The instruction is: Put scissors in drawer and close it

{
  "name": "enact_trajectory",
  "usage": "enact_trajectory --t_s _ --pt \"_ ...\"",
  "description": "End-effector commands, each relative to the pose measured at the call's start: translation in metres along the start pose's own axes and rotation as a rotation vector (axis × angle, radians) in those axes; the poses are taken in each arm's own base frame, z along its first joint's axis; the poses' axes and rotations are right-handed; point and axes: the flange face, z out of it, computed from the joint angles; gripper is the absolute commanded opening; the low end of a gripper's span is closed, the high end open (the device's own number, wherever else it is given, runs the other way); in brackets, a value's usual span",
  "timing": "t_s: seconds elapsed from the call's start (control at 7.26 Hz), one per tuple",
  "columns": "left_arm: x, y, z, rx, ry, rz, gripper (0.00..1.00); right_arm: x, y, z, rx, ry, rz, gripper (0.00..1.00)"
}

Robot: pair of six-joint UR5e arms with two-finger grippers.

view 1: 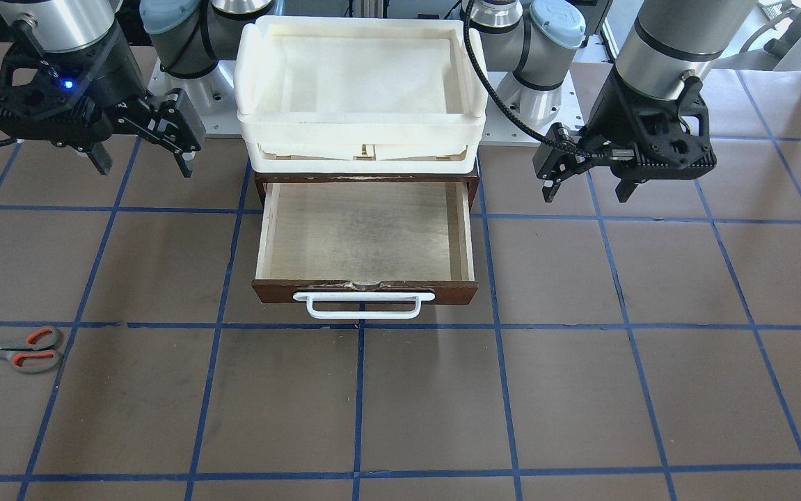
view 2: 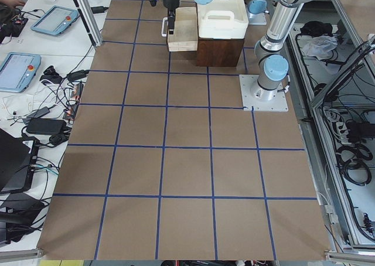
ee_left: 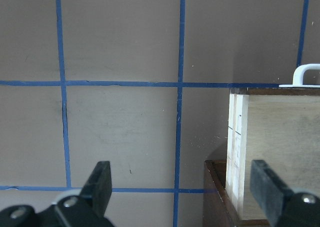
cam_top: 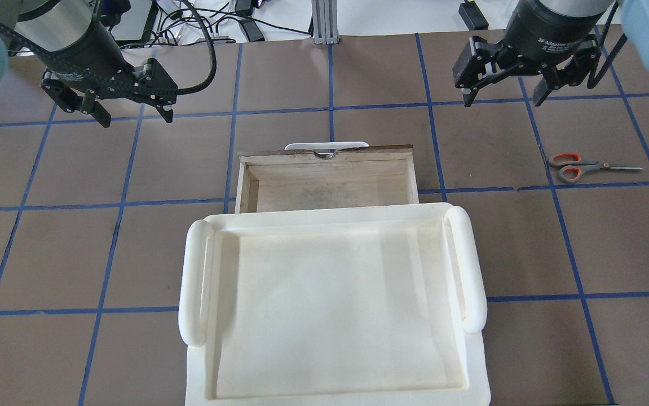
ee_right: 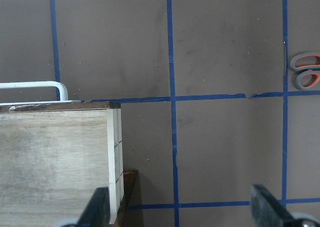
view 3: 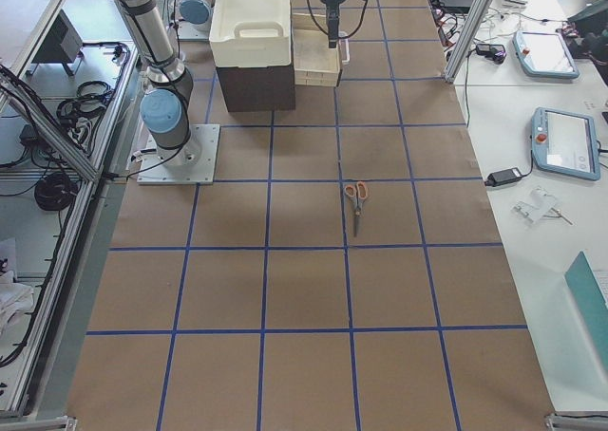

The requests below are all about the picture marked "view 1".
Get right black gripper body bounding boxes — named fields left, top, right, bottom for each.
left=0, top=20, right=157, bottom=150

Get grey orange scissors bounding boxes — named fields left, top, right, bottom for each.
left=0, top=326, right=63, bottom=374

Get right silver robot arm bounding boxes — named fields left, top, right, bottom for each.
left=0, top=1, right=282, bottom=178

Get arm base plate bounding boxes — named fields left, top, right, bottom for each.
left=480, top=71, right=587, bottom=146
left=146, top=59, right=244, bottom=138

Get dark brown drawer cabinet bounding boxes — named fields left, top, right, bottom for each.
left=253, top=161, right=481, bottom=206

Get black braided cable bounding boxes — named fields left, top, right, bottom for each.
left=463, top=0, right=606, bottom=159

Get wooden drawer with white handle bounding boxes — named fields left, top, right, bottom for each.
left=253, top=182, right=479, bottom=319

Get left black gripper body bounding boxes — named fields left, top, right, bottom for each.
left=579, top=70, right=716, bottom=181

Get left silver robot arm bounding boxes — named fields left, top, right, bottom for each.
left=459, top=1, right=752, bottom=202

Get white plastic tray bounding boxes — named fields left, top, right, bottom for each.
left=234, top=15, right=487, bottom=175

